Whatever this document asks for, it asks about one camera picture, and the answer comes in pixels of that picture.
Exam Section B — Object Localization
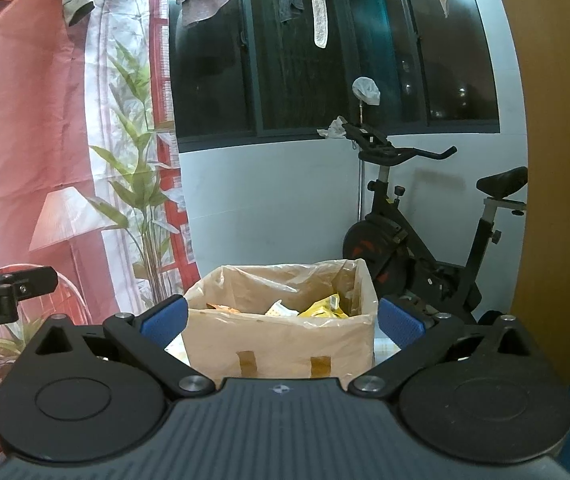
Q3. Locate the yellow checked tablecloth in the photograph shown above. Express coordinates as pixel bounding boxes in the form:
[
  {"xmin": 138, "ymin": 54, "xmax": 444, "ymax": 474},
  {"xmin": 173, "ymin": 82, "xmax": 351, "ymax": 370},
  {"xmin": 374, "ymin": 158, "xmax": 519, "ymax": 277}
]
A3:
[{"xmin": 164, "ymin": 335, "xmax": 400, "ymax": 365}]

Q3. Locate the black exercise bike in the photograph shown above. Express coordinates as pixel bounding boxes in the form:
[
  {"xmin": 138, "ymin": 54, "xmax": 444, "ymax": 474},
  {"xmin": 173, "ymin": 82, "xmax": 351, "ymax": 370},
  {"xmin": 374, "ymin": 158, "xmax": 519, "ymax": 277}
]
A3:
[{"xmin": 341, "ymin": 121, "xmax": 530, "ymax": 326}]

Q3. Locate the orange snack packet in bag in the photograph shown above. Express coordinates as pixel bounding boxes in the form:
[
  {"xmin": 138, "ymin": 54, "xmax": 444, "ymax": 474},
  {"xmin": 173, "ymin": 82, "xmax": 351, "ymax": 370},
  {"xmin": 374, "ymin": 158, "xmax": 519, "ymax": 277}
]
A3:
[{"xmin": 206, "ymin": 302, "xmax": 242, "ymax": 314}]

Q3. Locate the yellow snack packet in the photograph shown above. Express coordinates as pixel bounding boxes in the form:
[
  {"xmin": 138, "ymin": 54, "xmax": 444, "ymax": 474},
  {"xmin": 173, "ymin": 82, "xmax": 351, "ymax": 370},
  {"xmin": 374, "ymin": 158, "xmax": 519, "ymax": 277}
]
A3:
[{"xmin": 299, "ymin": 294, "xmax": 349, "ymax": 318}]

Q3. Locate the brown paper bag plastic lined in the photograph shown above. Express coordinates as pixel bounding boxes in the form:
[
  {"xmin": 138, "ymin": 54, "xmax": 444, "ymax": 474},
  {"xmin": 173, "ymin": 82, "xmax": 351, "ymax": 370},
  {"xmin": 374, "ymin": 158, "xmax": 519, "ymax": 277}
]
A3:
[{"xmin": 182, "ymin": 259, "xmax": 378, "ymax": 385}]

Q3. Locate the white plastic bag on bike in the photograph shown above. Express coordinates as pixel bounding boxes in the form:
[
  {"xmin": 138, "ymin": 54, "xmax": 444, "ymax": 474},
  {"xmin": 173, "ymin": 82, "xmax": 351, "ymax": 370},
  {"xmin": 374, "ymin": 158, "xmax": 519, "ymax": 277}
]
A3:
[{"xmin": 352, "ymin": 76, "xmax": 381, "ymax": 106}]

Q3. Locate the dark window with frame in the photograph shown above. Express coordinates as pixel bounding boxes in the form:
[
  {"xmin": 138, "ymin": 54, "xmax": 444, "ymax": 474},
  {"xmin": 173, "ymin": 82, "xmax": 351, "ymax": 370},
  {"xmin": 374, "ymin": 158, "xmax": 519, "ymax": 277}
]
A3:
[{"xmin": 169, "ymin": 0, "xmax": 500, "ymax": 151}]

